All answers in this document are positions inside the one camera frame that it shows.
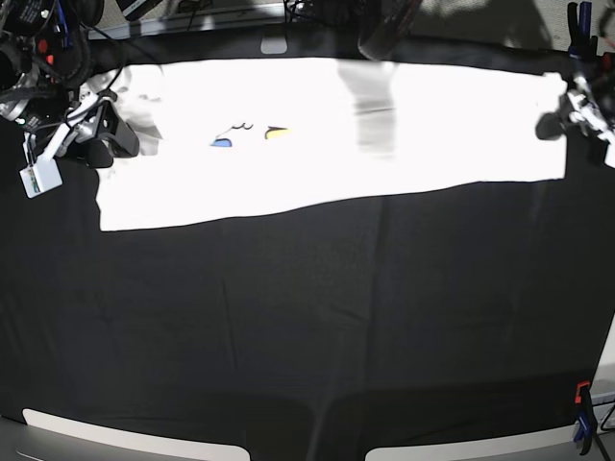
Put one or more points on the red blue clamp near right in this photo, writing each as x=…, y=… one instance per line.
x=583, y=437

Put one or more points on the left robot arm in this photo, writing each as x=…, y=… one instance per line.
x=599, y=65

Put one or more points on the red black clamp far left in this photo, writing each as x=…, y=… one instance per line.
x=46, y=48

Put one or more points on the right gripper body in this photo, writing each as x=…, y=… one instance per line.
x=93, y=134

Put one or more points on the black table cloth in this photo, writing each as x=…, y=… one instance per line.
x=322, y=332

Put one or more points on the blue clamp far right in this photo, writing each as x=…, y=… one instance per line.
x=583, y=45

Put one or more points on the blue clamp far left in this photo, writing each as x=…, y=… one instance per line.
x=67, y=23

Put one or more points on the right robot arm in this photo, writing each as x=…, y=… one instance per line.
x=47, y=91

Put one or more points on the white printed t-shirt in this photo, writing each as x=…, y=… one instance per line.
x=237, y=138

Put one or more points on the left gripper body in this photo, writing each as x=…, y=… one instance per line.
x=587, y=105

